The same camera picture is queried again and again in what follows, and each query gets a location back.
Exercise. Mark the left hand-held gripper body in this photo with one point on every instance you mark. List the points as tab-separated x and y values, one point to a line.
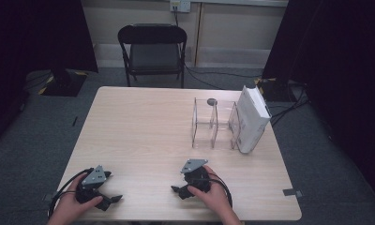
93	178

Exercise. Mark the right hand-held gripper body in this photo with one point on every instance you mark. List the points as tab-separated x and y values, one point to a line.
193	165

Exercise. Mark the clear acrylic book rack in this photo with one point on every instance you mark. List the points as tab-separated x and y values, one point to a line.
202	131

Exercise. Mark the white book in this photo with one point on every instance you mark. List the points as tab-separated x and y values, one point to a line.
252	125

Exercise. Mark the person's left hand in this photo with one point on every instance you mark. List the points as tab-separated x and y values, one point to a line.
68	203

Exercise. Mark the person's right hand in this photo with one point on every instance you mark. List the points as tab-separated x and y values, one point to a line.
215	200

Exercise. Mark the grey tape strip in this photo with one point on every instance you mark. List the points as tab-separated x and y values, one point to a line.
291	192
48	197

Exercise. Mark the small black stick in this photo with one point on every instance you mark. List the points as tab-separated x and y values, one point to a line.
74	121

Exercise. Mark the grey round disc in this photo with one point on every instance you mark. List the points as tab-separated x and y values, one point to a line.
212	101

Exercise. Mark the black stand base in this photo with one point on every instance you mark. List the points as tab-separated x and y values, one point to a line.
63	86
276	93

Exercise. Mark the black folding chair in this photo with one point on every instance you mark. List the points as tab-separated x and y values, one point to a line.
153	56

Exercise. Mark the black curtain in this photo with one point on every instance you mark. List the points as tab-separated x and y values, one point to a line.
342	62
35	37

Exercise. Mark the white wall socket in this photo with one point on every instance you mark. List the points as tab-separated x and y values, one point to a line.
180	5

